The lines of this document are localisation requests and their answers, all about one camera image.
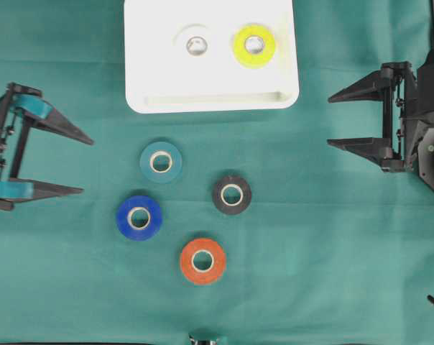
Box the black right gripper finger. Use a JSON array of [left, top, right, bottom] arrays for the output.
[[328, 61, 415, 103], [327, 137, 406, 171]]

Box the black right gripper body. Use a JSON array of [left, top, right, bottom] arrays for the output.
[[382, 50, 434, 191]]

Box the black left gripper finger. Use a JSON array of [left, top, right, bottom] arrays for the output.
[[0, 178, 84, 211], [8, 83, 94, 145]]

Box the yellow tape roll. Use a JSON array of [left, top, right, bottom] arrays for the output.
[[232, 24, 276, 68]]

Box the white tape roll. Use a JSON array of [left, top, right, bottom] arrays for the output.
[[172, 24, 221, 66]]

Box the blue tape roll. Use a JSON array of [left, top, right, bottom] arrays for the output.
[[116, 195, 162, 242]]

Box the teal tape roll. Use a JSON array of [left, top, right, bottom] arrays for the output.
[[139, 141, 183, 183]]

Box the black tape roll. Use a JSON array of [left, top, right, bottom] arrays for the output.
[[212, 175, 251, 215]]

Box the white plastic case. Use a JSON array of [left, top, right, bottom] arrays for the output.
[[124, 1, 300, 114]]

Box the red tape roll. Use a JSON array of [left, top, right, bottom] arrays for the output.
[[179, 238, 226, 285]]

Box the green table cloth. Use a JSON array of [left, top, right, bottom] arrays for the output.
[[0, 1, 434, 344]]

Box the metal object bottom edge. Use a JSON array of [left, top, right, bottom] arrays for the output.
[[188, 333, 228, 345]]

